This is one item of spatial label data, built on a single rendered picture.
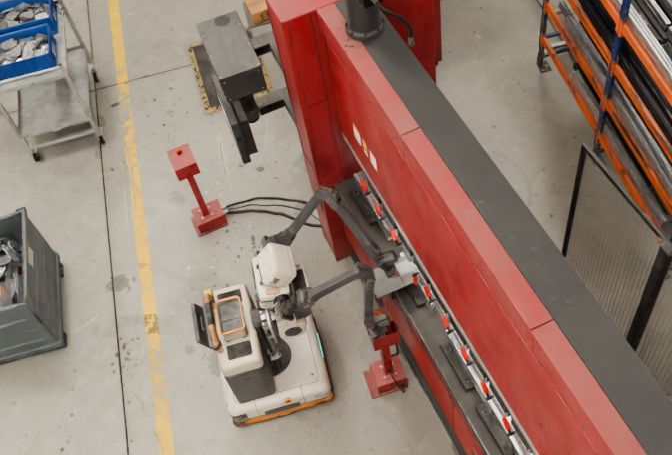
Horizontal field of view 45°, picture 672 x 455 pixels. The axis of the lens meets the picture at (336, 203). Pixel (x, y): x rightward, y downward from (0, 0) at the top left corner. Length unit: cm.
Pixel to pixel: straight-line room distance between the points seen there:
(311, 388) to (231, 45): 215
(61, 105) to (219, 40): 271
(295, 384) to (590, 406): 265
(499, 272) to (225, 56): 215
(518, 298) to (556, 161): 340
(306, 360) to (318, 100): 170
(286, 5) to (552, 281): 201
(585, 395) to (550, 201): 337
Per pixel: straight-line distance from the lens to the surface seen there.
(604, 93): 597
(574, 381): 304
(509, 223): 333
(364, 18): 397
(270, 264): 441
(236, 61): 460
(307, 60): 444
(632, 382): 307
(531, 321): 312
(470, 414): 449
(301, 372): 531
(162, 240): 642
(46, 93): 737
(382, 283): 470
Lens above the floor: 506
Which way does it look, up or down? 54 degrees down
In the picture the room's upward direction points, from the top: 12 degrees counter-clockwise
